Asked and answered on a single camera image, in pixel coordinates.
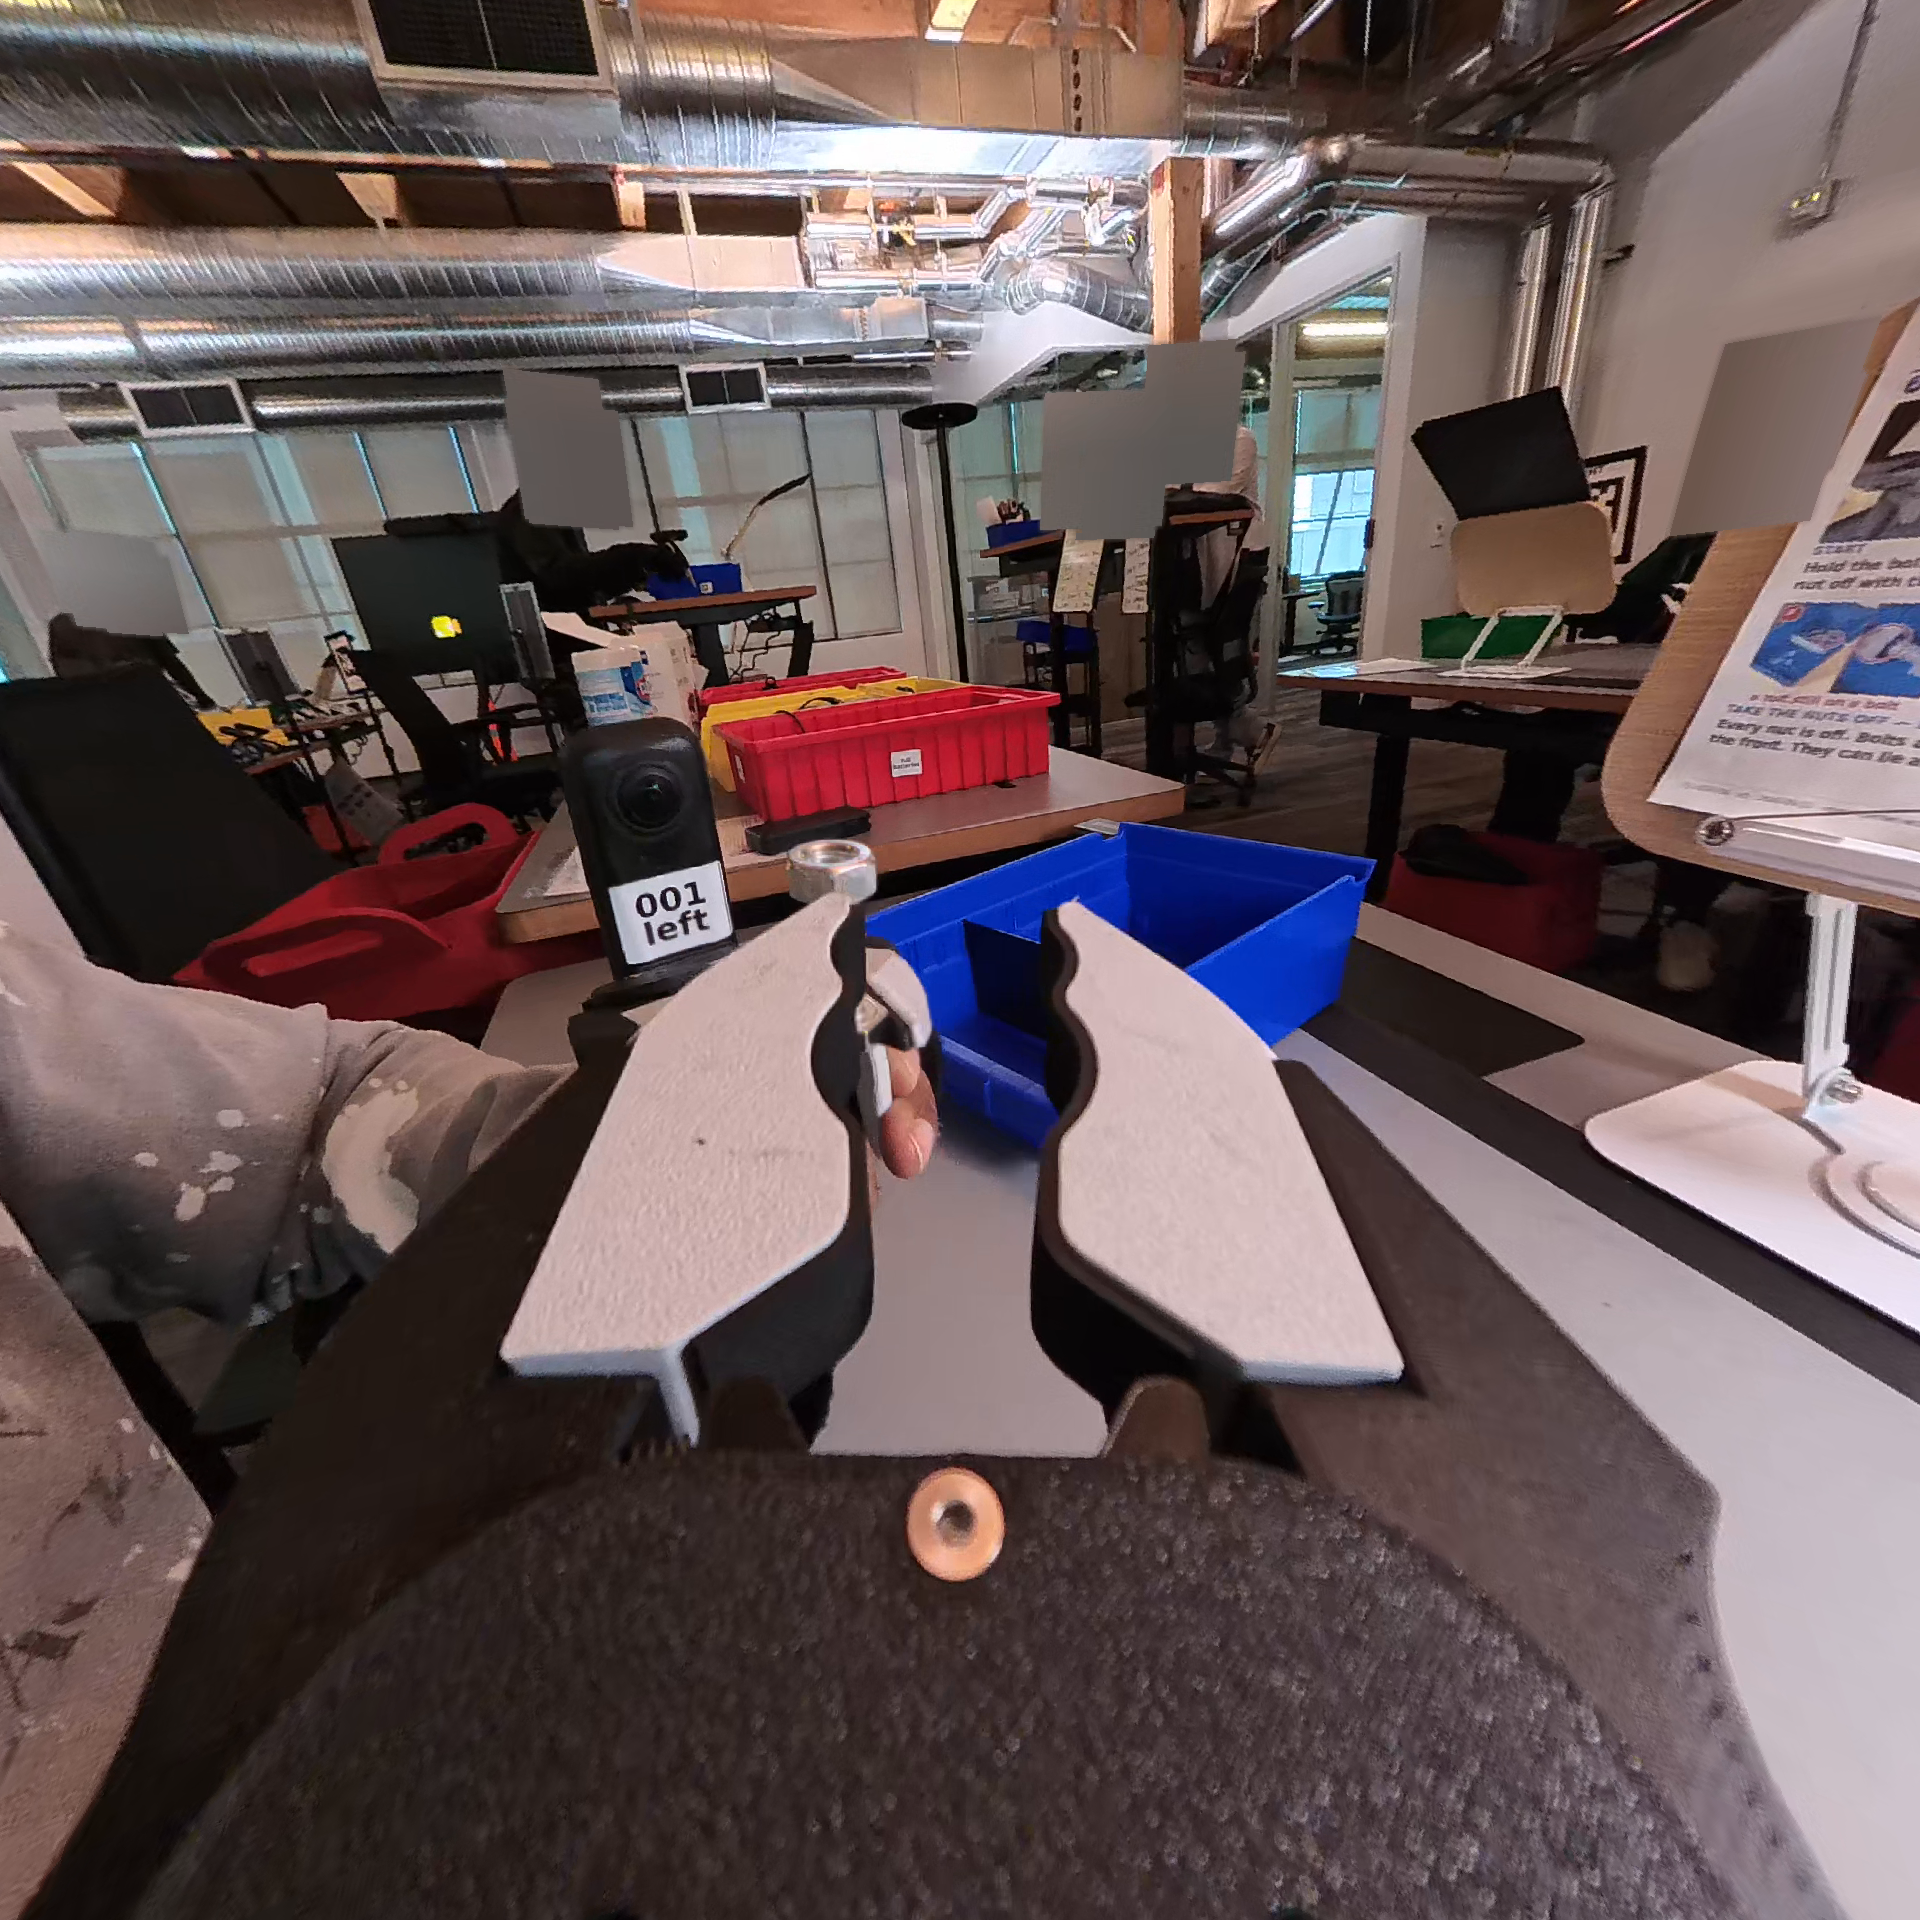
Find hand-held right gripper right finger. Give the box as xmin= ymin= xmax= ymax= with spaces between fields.
xmin=1032 ymin=900 xmax=1407 ymax=1421

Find black office chair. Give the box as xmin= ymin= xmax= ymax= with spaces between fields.
xmin=1135 ymin=548 xmax=1277 ymax=804
xmin=351 ymin=646 xmax=565 ymax=820

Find wall marker frame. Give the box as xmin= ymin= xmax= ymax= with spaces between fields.
xmin=1586 ymin=443 xmax=1649 ymax=568

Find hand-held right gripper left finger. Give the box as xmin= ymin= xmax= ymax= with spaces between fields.
xmin=500 ymin=891 xmax=880 ymax=1445

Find person's left forearm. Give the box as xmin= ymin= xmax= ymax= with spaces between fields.
xmin=0 ymin=929 xmax=577 ymax=1330

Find person's left hand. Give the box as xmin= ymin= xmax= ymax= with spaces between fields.
xmin=880 ymin=1041 xmax=944 ymax=1181

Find wooden support post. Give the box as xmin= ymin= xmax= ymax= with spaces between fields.
xmin=1145 ymin=156 xmax=1204 ymax=342

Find white cardboard carton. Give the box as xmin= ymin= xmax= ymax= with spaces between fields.
xmin=538 ymin=609 xmax=708 ymax=739

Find silver ceiling duct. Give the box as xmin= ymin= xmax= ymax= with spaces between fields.
xmin=0 ymin=226 xmax=983 ymax=376

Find yellow plastic tray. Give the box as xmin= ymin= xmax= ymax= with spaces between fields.
xmin=695 ymin=678 xmax=965 ymax=796

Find red labelled plastic tray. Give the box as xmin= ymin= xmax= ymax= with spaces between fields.
xmin=711 ymin=685 xmax=1061 ymax=822

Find wooden-topped work desk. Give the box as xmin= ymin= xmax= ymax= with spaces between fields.
xmin=1277 ymin=646 xmax=1659 ymax=900

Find black bin divider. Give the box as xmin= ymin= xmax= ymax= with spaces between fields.
xmin=965 ymin=918 xmax=1059 ymax=1039

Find person's grey patterned sweatshirt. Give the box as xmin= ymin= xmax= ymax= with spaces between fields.
xmin=0 ymin=1215 xmax=214 ymax=1860

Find grey desk with wood edge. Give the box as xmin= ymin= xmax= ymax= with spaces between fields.
xmin=496 ymin=748 xmax=1190 ymax=945

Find red fabric bag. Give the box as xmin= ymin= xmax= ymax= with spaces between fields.
xmin=1384 ymin=825 xmax=1602 ymax=968

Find small green bin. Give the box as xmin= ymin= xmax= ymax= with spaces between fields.
xmin=1418 ymin=609 xmax=1570 ymax=664

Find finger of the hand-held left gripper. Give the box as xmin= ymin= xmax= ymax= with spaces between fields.
xmin=860 ymin=945 xmax=939 ymax=1151

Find dark green board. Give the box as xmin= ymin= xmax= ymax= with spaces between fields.
xmin=331 ymin=525 xmax=521 ymax=678

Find white board stand frame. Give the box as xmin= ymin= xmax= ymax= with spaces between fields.
xmin=1695 ymin=809 xmax=1920 ymax=1261

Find black light flag panel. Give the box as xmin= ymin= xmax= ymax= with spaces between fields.
xmin=1412 ymin=388 xmax=1594 ymax=523

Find blue plastic storage bin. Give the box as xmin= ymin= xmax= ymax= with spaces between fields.
xmin=869 ymin=822 xmax=1378 ymax=1151

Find printed instruction sheet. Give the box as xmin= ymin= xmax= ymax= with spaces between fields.
xmin=1647 ymin=352 xmax=1920 ymax=820

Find black floor lamp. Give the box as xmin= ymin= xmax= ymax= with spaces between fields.
xmin=902 ymin=401 xmax=979 ymax=683

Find tall standing desk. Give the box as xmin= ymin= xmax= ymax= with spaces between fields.
xmin=979 ymin=505 xmax=1262 ymax=781

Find beige rounded board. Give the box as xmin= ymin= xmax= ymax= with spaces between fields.
xmin=1451 ymin=501 xmax=1621 ymax=617

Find wooden-edged white board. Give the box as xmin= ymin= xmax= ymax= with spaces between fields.
xmin=1603 ymin=301 xmax=1920 ymax=919

